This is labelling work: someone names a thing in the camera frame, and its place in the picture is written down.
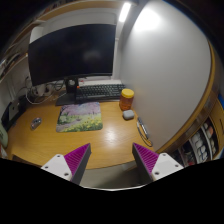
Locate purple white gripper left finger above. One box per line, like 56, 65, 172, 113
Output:
42, 144, 91, 185

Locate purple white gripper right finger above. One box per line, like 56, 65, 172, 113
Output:
132, 143, 183, 184

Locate floral landscape mouse pad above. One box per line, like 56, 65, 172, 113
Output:
56, 102, 103, 132

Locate grey computer mouse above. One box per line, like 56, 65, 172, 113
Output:
30, 117, 42, 130

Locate black computer monitor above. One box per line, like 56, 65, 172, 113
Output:
28, 24, 116, 106

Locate small grey earbuds case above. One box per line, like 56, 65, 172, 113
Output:
123, 110, 134, 120

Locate orange jar yellow lid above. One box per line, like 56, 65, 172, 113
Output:
119, 88, 134, 111

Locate black keyboard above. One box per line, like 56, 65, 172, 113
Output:
76, 84, 125, 101

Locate black device on left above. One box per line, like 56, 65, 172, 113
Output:
1, 96, 27, 131

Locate ceiling strip light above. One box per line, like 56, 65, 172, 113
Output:
119, 2, 131, 22

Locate pen with lanyard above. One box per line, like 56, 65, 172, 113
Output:
137, 117, 153, 147

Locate white cables behind monitor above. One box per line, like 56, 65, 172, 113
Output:
24, 77, 66, 106

